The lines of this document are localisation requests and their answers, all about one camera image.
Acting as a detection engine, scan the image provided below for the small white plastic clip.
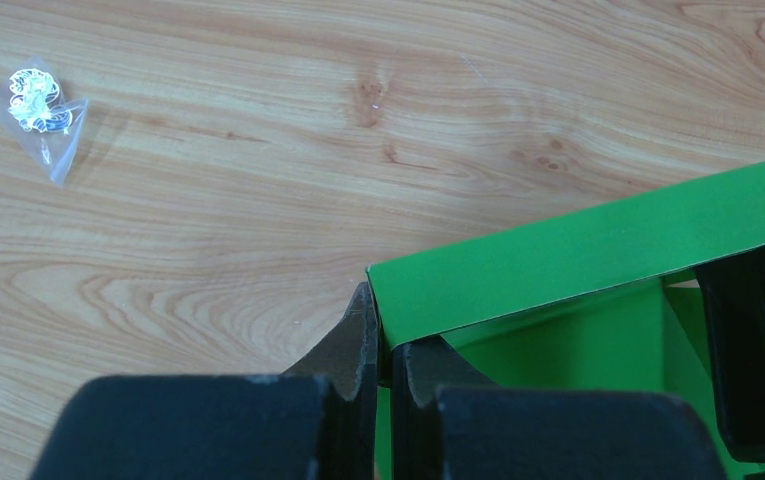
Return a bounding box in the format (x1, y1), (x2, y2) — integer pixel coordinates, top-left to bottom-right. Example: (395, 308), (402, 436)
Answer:
(0, 56), (90, 187)

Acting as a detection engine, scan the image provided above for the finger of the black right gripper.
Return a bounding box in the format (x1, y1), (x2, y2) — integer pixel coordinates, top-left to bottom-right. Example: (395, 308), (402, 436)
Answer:
(694, 246), (765, 463)

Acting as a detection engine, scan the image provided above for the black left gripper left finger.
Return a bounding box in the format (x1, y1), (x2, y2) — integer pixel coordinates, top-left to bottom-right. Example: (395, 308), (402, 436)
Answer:
(31, 283), (380, 479)

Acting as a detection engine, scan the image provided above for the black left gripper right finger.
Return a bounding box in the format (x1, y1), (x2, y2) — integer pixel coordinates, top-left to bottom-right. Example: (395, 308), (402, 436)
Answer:
(391, 336), (726, 479)

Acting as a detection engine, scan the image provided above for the green paper box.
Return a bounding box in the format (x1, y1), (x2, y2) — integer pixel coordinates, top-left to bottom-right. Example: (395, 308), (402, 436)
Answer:
(365, 150), (765, 480)

